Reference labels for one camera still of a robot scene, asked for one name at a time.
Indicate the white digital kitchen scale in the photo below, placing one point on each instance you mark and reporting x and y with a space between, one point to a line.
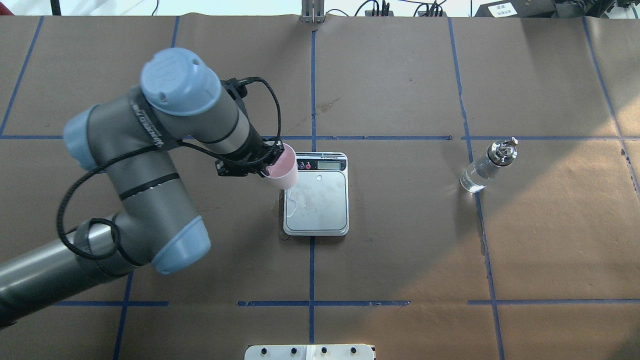
318 204

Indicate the pink plastic cup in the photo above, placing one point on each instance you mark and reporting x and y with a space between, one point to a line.
283 174

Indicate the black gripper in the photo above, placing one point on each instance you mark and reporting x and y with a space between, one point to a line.
256 149

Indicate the clear glass sauce bottle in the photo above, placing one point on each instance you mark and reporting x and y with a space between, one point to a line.
501 154

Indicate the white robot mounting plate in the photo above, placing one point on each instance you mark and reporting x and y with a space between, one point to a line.
347 351

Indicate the black device with white label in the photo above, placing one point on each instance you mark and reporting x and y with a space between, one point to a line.
517 9

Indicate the aluminium frame post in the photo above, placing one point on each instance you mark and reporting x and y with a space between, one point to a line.
313 11

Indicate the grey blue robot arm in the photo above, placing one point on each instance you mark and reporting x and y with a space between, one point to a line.
178 102

